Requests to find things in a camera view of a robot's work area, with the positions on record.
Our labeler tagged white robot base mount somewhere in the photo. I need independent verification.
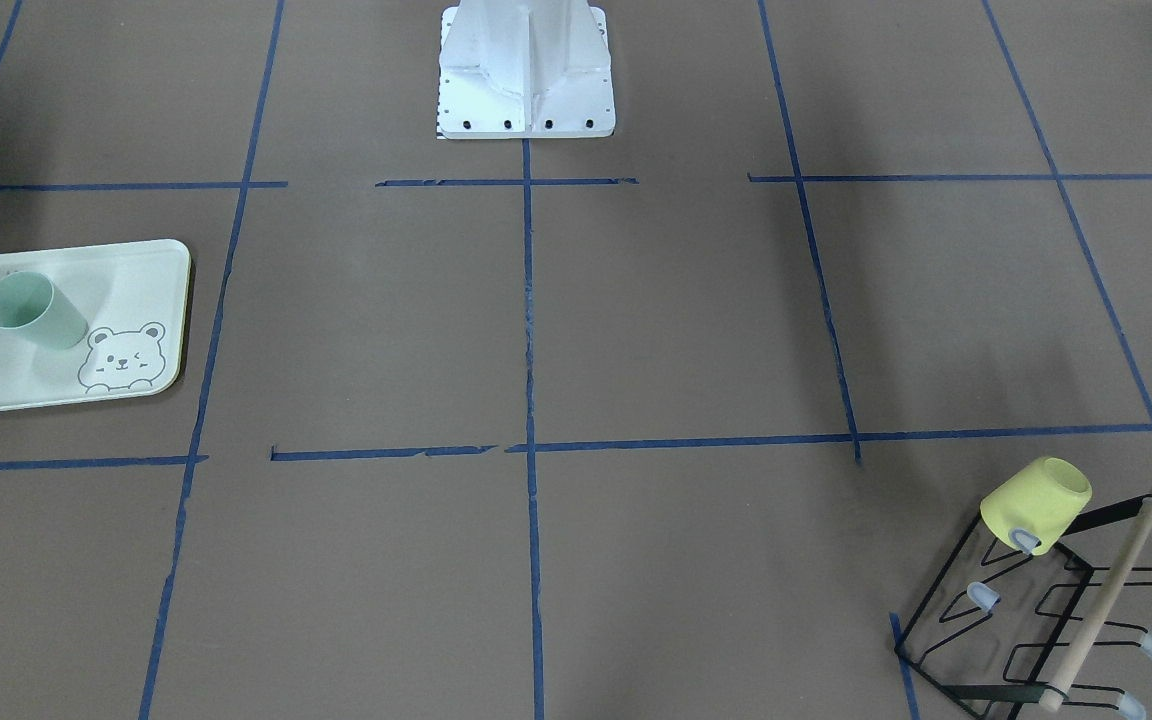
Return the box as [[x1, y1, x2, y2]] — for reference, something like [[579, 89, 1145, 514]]
[[435, 1, 617, 141]]

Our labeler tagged yellow plastic cup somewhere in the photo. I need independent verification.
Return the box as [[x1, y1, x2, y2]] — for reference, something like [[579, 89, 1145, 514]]
[[979, 456, 1093, 556]]

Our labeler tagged pale yellow bear tray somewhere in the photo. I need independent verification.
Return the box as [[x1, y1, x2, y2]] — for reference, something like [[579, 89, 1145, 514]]
[[0, 240, 192, 411]]

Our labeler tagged black wire cup rack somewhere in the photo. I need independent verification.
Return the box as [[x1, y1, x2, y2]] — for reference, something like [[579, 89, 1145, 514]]
[[893, 488, 1152, 719]]

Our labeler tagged light green plastic cup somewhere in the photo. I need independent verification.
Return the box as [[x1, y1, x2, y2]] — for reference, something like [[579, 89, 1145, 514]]
[[0, 272, 88, 351]]

